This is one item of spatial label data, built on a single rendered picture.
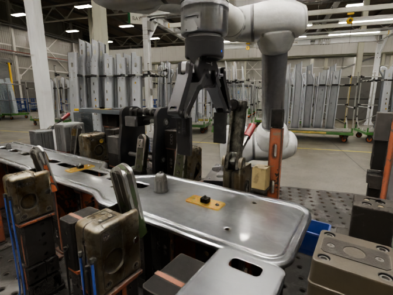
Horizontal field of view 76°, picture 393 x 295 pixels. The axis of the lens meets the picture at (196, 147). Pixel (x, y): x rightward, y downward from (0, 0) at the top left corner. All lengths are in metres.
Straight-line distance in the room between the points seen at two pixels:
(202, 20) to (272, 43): 0.59
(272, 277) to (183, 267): 0.13
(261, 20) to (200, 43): 0.56
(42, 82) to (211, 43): 4.19
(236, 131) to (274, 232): 0.28
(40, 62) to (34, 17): 0.62
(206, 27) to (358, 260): 0.40
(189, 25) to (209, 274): 0.40
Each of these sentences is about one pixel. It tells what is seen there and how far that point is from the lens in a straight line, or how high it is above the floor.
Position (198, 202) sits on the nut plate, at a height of 1.00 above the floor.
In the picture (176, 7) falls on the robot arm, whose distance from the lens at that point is 0.73.
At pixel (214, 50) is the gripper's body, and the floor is 1.31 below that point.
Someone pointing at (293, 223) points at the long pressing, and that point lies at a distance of 0.51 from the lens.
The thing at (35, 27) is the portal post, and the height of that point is 2.19.
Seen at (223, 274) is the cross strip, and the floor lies 1.00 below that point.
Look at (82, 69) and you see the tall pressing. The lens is 5.75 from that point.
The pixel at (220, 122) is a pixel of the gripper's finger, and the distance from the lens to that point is 0.57.
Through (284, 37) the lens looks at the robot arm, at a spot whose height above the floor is 1.43.
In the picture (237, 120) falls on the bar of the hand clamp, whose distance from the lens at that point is 0.65.
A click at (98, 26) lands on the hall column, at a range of 8.68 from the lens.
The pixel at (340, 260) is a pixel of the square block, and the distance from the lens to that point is 0.33.
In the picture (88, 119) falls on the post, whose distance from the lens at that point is 1.42.
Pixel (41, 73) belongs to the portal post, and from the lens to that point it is 4.58.
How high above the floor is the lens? 1.23
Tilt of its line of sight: 12 degrees down
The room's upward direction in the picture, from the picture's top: straight up
